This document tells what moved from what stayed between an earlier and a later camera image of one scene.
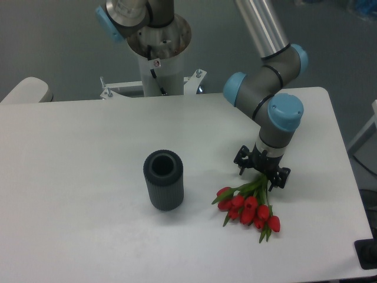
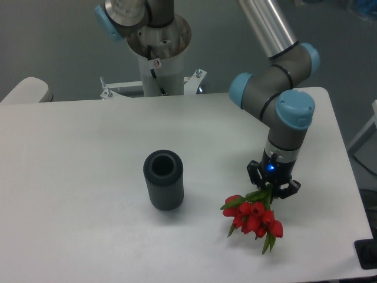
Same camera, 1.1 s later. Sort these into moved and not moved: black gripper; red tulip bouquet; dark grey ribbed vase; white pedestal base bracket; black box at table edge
Moved: red tulip bouquet; black gripper
Not moved: dark grey ribbed vase; white pedestal base bracket; black box at table edge
